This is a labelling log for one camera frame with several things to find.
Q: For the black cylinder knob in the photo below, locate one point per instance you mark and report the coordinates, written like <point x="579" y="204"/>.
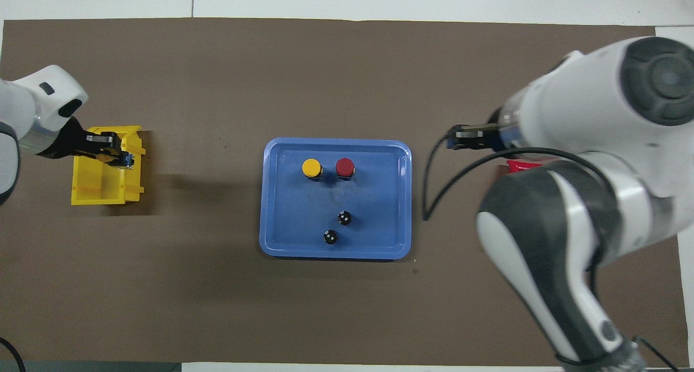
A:
<point x="344" y="217"/>
<point x="329" y="237"/>

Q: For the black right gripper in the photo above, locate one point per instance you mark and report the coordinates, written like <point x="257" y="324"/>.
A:
<point x="490" y="136"/>

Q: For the yellow plastic bin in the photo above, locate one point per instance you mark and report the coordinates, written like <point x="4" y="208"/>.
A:
<point x="97" y="187"/>

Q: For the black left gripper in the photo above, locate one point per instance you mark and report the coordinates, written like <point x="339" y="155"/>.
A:
<point x="70" y="141"/>

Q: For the brown paper table mat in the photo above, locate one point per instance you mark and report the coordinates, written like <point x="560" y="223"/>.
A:
<point x="217" y="285"/>

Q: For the yellow push button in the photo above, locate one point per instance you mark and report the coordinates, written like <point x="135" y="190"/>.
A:
<point x="312" y="168"/>

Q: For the red plastic bin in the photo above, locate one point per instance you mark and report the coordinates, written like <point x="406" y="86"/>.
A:
<point x="520" y="167"/>

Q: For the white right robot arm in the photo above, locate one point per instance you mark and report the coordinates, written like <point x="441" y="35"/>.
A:
<point x="585" y="106"/>

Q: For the red push button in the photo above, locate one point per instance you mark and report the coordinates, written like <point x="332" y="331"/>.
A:
<point x="345" y="167"/>

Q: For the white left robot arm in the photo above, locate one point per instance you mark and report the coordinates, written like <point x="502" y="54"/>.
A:
<point x="27" y="106"/>

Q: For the blue plastic tray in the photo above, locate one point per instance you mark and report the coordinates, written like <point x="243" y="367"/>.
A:
<point x="298" y="220"/>

